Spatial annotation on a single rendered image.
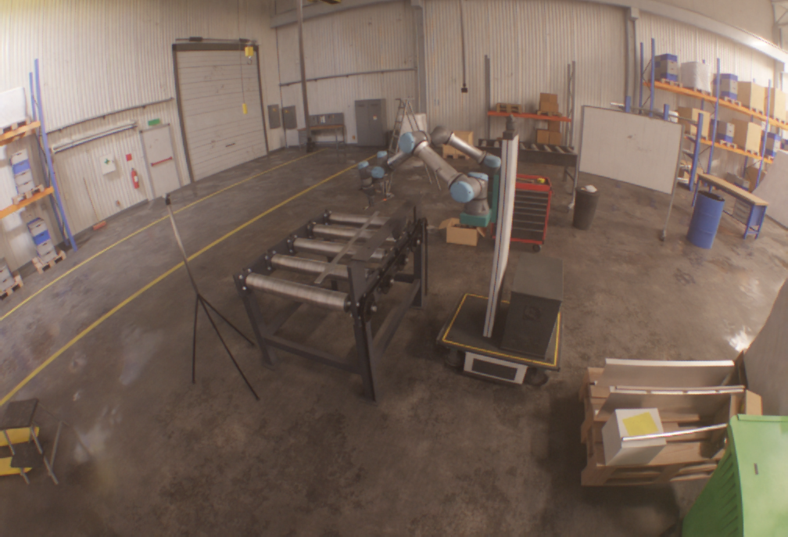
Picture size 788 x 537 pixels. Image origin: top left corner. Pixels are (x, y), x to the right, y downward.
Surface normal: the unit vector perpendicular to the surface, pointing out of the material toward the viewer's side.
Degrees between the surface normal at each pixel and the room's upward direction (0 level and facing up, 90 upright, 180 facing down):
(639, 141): 90
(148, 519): 0
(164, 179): 90
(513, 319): 90
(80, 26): 90
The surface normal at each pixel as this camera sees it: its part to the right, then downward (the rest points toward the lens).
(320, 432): -0.04, -0.90
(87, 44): 0.94, 0.11
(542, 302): -0.44, 0.41
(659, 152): -0.70, 0.34
